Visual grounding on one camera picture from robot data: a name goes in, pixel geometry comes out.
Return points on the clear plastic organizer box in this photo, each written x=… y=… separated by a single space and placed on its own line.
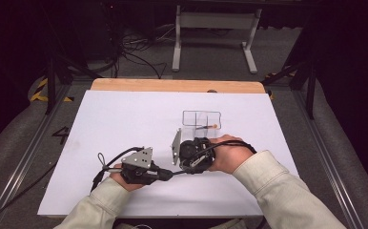
x=201 y=118

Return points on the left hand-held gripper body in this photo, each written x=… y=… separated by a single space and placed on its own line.
x=139 y=167

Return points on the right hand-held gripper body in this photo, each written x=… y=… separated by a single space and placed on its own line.
x=193 y=154

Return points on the black tripod stand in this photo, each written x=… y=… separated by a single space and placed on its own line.
x=56 y=70
x=302 y=70

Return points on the person's right hand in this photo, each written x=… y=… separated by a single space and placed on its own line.
x=229 y=156

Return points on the grey metal stand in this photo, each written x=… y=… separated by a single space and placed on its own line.
x=215 y=22

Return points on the person's left hand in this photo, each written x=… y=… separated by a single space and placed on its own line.
x=123 y=182

